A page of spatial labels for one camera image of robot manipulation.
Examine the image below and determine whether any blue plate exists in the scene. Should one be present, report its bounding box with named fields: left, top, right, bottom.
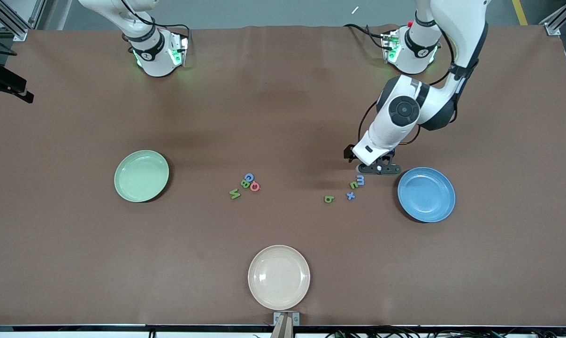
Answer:
left=397, top=167, right=456, bottom=223

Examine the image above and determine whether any brown table cover sheet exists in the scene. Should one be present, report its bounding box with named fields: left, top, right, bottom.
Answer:
left=0, top=24, right=566, bottom=327

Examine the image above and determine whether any beige plate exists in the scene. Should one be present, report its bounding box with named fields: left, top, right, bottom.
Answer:
left=248, top=245, right=311, bottom=310

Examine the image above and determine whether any green plate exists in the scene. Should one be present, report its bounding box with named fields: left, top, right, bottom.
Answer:
left=114, top=150, right=170, bottom=203

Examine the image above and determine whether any yellow floor tape line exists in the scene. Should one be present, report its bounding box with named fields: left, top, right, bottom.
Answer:
left=512, top=0, right=528, bottom=26

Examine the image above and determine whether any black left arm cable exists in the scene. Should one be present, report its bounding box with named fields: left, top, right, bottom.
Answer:
left=357, top=19, right=457, bottom=147

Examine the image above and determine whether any aluminium frame profile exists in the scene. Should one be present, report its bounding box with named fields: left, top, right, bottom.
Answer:
left=540, top=0, right=566, bottom=36
left=0, top=0, right=47, bottom=42

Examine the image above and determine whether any black base power cable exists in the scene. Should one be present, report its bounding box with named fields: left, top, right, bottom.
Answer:
left=343, top=23, right=388, bottom=50

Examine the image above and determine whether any grey metal bracket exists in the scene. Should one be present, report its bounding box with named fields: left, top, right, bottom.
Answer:
left=273, top=311, right=300, bottom=327

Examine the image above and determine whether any beige post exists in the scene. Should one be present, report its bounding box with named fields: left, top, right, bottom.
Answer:
left=270, top=315, right=295, bottom=338

